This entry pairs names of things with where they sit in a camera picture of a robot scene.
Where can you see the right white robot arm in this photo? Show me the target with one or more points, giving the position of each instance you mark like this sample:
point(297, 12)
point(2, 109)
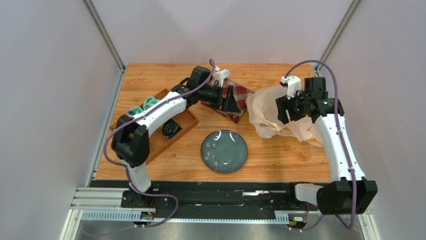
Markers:
point(349, 191)

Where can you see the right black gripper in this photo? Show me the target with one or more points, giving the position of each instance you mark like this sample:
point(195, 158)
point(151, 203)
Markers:
point(288, 108)

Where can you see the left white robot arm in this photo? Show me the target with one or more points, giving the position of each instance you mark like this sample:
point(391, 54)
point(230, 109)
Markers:
point(196, 88)

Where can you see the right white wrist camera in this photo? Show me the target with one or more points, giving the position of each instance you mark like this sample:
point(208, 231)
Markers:
point(293, 84)

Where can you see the aluminium frame rail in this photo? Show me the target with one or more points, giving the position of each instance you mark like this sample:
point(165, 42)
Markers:
point(100, 204)

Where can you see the red plaid cloth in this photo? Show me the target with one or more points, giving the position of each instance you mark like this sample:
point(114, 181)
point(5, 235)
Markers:
point(240, 93)

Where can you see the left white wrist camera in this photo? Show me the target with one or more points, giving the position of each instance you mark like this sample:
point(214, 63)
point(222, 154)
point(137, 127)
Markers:
point(220, 75)

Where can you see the translucent plastic bag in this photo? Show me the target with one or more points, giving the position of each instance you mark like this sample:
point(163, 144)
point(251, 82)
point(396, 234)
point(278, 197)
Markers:
point(263, 115)

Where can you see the blue ceramic plate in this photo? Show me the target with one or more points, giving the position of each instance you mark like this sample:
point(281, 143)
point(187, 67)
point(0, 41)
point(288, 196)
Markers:
point(224, 151)

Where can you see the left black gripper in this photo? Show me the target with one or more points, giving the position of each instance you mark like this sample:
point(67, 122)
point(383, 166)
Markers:
point(229, 103)

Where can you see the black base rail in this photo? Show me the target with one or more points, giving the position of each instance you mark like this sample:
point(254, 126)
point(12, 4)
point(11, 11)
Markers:
point(213, 200)

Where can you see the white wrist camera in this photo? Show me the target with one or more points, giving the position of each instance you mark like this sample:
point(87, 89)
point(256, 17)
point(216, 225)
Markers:
point(293, 84)
point(220, 75)

